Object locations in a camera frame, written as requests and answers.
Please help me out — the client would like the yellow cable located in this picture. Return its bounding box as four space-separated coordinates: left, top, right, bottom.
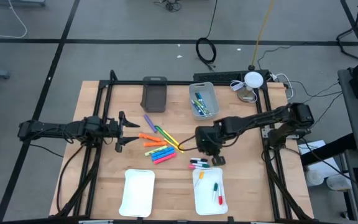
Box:
250 0 275 68

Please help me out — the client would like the white roll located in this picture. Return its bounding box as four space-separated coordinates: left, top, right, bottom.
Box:
305 169 324 187
326 174 351 191

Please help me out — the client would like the dark grey plastic bin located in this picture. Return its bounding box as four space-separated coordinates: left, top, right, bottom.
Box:
140 76 168 113

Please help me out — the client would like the light green highlighter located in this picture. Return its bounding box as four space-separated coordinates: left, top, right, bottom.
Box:
144 144 168 157

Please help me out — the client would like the white round lamp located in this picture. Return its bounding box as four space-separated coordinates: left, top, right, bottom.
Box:
237 71 265 103

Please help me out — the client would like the black power strip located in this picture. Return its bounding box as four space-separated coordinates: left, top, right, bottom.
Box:
193 70 270 82

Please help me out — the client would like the black coiled floor cable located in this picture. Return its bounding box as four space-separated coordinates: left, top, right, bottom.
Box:
195 0 219 71

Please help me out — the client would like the pink highlighter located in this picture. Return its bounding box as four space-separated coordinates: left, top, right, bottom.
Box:
153 152 177 165

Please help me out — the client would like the yellow slim highlighter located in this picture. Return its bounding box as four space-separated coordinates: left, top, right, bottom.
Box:
165 138 185 154
162 129 183 147

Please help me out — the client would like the light grey plastic bin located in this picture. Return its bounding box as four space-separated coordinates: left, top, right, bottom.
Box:
188 82 220 121

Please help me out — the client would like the black aluminium table frame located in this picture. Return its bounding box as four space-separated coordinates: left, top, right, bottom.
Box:
48 70 315 222

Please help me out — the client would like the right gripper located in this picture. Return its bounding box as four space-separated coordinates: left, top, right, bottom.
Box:
195 126 226 166

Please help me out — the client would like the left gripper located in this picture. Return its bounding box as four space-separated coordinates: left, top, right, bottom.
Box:
103 111 140 153

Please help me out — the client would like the coiled white cable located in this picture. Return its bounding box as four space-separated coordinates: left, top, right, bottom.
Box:
229 79 246 91

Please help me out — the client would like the black desk beam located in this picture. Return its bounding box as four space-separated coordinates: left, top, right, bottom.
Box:
300 133 356 166

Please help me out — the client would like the blue dry-erase marker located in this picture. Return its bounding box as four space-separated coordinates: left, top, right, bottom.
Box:
195 91 206 108
191 100 203 116

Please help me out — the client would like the white paper sheet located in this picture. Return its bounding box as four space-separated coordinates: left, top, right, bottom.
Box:
297 139 343 175

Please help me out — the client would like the black cable tangle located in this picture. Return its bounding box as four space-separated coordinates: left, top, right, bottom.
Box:
154 0 183 13

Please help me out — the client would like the white charger cable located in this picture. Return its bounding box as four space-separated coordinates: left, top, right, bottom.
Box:
270 72 295 101

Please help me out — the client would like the black cable bundle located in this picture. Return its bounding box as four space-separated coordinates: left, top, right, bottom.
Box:
55 144 101 218
261 149 312 221

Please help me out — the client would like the white plastic bin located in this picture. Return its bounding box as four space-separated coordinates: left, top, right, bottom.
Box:
118 169 155 218
192 167 229 216

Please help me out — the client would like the purple highlighter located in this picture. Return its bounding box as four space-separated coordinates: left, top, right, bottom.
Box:
143 114 158 133

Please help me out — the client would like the orange cap marker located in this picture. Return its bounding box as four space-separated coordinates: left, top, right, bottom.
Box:
194 170 205 189

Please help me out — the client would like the green slim highlighter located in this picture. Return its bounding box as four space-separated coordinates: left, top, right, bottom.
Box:
154 125 170 139

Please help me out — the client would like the blue highlighter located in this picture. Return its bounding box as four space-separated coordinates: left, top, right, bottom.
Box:
151 146 175 157
151 151 176 162

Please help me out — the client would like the light green dry-erase marker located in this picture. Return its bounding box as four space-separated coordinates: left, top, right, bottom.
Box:
193 98 210 114

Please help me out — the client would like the white floor cable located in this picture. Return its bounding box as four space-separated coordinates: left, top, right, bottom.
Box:
0 0 28 39

